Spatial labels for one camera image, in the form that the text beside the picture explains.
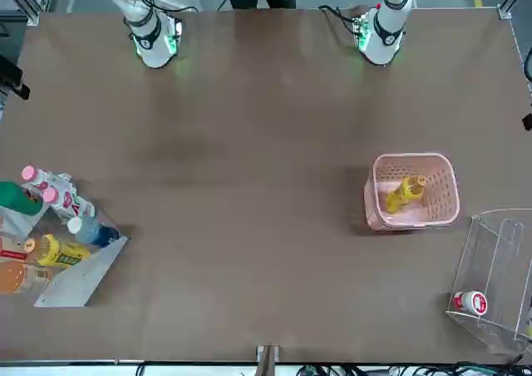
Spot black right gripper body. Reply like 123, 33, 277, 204
0, 53, 23, 87

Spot yellow drink bottle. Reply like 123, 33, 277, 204
385, 175, 427, 215
23, 233, 91, 268

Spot pink plastic basket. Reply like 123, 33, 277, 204
364, 152, 461, 231

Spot clear acrylic drinks tray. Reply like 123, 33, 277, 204
0, 171, 130, 309

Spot pink cap white bottle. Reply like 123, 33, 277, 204
21, 165, 72, 195
42, 186, 96, 220

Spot green bottle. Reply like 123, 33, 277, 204
0, 181, 45, 216

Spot clear acrylic stepped shelf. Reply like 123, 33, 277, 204
445, 208, 532, 354

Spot blue water bottle white cap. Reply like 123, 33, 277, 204
66, 215, 121, 248

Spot red white yogurt bottle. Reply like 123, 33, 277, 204
452, 290, 488, 314

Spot black base cable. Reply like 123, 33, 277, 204
318, 4, 363, 34

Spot tangled black cables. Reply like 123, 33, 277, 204
135, 361, 532, 376

